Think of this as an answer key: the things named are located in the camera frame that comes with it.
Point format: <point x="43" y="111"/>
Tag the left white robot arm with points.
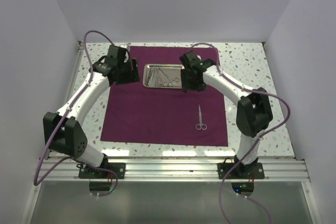
<point x="63" y="129"/>

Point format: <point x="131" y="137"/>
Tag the steel instrument tray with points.
<point x="173" y="70"/>

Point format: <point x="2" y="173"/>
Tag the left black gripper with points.
<point x="133" y="75"/>

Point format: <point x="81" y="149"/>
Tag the steel tweezers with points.
<point x="150" y="79"/>

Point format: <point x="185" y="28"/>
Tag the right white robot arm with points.
<point x="253" y="107"/>

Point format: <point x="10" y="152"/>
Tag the purple cloth wrap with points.
<point x="136" y="114"/>

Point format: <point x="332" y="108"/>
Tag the aluminium front rail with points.
<point x="206" y="169"/>

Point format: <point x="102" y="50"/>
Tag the small steel scissors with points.
<point x="200" y="125"/>

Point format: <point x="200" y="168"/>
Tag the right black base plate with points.
<point x="254" y="170"/>

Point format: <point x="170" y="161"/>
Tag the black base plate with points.
<point x="254" y="170"/>
<point x="110" y="170"/>

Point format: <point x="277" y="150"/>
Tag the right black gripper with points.
<point x="187" y="85"/>

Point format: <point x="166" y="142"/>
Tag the aluminium left side rail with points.
<point x="73" y="75"/>

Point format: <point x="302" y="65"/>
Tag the aluminium rail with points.
<point x="206" y="169"/>
<point x="73" y="75"/>

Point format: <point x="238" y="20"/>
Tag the steel forceps with rings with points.
<point x="169" y="77"/>

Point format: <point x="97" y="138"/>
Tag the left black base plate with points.
<point x="110" y="170"/>

